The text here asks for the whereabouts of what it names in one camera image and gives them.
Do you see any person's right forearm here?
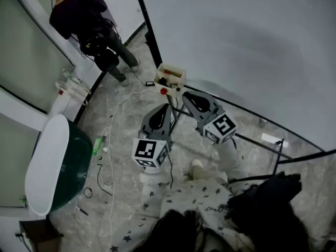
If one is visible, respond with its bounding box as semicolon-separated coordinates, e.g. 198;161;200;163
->
217;138;249;180

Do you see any red and white marker pen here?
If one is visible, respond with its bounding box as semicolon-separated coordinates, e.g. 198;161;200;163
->
163;70;182;79

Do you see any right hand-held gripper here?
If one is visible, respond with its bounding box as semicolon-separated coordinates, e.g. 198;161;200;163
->
182;90;238;145

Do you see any white power strip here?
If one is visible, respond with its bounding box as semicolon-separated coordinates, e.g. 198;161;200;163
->
62;68;83;85
55;80;92;96
68;89;89;107

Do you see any person's left forearm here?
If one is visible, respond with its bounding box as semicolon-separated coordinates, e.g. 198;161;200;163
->
139;165;172;218

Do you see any green plastic bottle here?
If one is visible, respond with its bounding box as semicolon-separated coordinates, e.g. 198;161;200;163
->
91;136;103;156

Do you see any long white cable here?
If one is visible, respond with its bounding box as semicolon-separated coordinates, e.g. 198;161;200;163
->
106;90;161;236

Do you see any black bag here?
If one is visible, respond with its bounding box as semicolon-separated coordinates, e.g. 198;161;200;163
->
227;171;303;236

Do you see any person's beige shoe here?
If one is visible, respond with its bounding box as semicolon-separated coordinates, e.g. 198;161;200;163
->
180;159;205;182

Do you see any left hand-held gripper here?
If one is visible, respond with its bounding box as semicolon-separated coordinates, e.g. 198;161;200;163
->
131;103;174;169

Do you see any white and green bathtub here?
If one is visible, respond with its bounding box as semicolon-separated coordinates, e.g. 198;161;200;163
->
24;113;93;217

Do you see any beige box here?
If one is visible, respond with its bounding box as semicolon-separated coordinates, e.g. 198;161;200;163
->
153;62;187;99

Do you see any brown cardboard box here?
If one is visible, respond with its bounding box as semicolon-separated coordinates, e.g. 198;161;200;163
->
18;218;65;252

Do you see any loose black cable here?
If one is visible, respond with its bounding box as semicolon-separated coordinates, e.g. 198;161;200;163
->
96;163;114;197

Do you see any star patterned clothing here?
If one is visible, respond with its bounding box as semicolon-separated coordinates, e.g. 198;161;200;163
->
109;176;256;252

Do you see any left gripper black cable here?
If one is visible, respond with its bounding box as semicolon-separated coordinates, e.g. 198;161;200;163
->
167;153;175;190

